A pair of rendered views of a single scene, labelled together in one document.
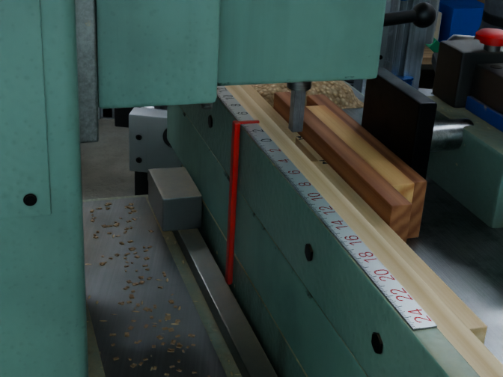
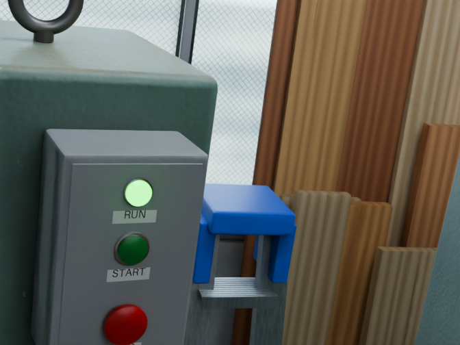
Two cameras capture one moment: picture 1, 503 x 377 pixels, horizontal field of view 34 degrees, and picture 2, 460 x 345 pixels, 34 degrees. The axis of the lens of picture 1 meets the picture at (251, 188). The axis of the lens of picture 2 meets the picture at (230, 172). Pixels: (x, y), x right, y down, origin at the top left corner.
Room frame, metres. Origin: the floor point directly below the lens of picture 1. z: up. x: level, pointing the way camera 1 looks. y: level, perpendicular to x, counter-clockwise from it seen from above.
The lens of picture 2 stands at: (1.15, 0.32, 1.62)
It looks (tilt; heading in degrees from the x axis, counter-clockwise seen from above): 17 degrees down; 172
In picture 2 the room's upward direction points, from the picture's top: 8 degrees clockwise
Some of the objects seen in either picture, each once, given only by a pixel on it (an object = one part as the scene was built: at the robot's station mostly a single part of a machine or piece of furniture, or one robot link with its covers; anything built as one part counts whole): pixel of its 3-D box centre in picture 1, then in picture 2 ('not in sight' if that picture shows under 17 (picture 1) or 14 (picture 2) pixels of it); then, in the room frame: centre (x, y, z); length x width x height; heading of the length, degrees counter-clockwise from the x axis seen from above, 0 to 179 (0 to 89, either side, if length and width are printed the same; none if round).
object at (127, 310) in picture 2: not in sight; (125, 324); (0.68, 0.33, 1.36); 0.03 x 0.01 x 0.03; 109
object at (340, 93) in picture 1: (299, 84); not in sight; (0.85, -0.04, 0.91); 0.12 x 0.09 x 0.03; 109
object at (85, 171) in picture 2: not in sight; (116, 249); (0.65, 0.32, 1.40); 0.10 x 0.06 x 0.16; 109
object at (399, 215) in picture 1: (329, 171); not in sight; (0.59, -0.06, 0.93); 0.23 x 0.01 x 0.05; 19
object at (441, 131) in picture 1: (427, 136); not in sight; (0.62, -0.14, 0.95); 0.09 x 0.07 x 0.09; 19
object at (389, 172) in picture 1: (349, 170); not in sight; (0.60, -0.08, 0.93); 0.17 x 0.02 x 0.05; 19
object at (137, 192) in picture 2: not in sight; (139, 193); (0.68, 0.33, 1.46); 0.02 x 0.01 x 0.02; 109
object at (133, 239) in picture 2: not in sight; (133, 250); (0.68, 0.33, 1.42); 0.02 x 0.01 x 0.02; 109
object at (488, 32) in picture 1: (493, 37); not in sight; (0.68, -0.19, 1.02); 0.03 x 0.03 x 0.01
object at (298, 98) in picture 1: (297, 100); not in sight; (0.62, -0.03, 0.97); 0.01 x 0.01 x 0.05; 19
